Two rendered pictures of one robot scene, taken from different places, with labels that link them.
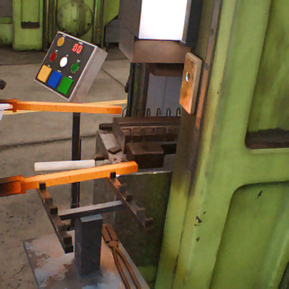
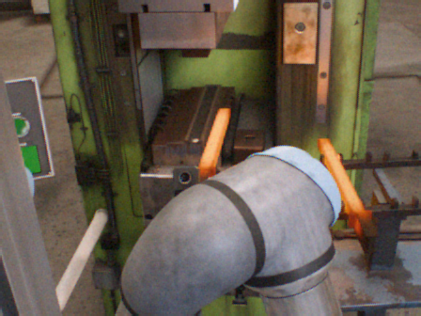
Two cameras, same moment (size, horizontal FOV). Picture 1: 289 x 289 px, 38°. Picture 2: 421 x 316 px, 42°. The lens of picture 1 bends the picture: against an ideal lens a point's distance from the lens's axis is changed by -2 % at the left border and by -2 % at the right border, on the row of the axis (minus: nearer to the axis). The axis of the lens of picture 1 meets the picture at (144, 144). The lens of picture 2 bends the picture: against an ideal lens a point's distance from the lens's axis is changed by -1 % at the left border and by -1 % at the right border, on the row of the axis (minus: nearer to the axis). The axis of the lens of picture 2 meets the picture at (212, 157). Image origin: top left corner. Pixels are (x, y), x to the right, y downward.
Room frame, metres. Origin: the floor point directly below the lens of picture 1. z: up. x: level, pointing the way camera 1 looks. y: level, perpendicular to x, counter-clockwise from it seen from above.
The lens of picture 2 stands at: (0.79, 1.29, 1.72)
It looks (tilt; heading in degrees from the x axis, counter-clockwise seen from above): 29 degrees down; 298
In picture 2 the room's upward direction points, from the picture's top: 3 degrees counter-clockwise
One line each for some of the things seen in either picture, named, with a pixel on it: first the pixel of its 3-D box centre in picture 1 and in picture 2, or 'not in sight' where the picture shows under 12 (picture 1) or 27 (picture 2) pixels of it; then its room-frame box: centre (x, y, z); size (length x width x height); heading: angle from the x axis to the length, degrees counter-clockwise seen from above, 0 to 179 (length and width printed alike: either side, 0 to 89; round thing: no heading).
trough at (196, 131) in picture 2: (171, 125); (204, 111); (1.56, -0.10, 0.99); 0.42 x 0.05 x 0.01; 109
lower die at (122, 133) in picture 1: (168, 130); (197, 120); (1.58, -0.09, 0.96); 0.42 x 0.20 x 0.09; 109
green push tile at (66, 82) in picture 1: (66, 86); (24, 161); (1.85, 0.39, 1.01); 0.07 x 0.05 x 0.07; 44
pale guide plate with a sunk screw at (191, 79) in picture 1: (190, 83); (300, 33); (1.26, -0.12, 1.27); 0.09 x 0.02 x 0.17; 19
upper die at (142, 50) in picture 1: (180, 44); (190, 9); (1.58, -0.09, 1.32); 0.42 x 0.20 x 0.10; 109
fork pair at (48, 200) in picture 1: (89, 198); (390, 178); (0.94, 0.13, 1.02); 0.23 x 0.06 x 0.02; 119
